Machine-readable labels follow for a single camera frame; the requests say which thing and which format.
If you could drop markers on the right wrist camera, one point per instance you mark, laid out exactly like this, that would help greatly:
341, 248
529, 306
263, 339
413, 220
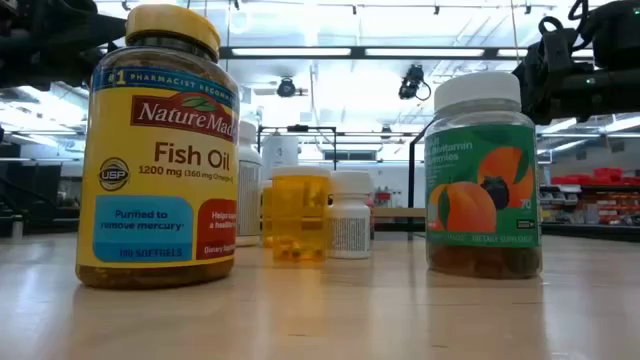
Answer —
556, 47

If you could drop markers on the black round ceiling fixture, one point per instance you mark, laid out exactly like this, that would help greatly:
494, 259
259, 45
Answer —
286, 88

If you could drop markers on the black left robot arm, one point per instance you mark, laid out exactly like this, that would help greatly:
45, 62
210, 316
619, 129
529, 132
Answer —
25, 55

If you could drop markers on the storage rack with red bins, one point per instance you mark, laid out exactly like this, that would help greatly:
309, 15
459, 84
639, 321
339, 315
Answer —
607, 175

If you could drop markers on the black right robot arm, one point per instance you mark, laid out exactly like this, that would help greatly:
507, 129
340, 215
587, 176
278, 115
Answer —
622, 92

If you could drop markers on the tall white supplement bottle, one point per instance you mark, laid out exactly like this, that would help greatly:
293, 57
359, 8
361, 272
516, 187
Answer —
248, 190

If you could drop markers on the black overhead light bar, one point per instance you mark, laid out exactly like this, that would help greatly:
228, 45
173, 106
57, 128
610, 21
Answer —
492, 52

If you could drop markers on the small white pill bottle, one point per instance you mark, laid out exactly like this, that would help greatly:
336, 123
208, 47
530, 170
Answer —
349, 225

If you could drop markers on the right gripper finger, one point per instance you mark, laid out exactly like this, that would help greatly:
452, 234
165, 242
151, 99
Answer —
533, 107
531, 75

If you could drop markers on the amber pill vial white cap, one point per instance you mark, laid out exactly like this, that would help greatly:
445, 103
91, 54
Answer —
300, 210

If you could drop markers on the wooden shelf black metal frame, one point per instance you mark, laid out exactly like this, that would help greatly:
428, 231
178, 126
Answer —
397, 212

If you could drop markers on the white background cylinder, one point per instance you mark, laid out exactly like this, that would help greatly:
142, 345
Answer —
280, 155

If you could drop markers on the yellow fish oil bottle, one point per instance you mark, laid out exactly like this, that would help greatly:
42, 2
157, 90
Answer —
160, 175

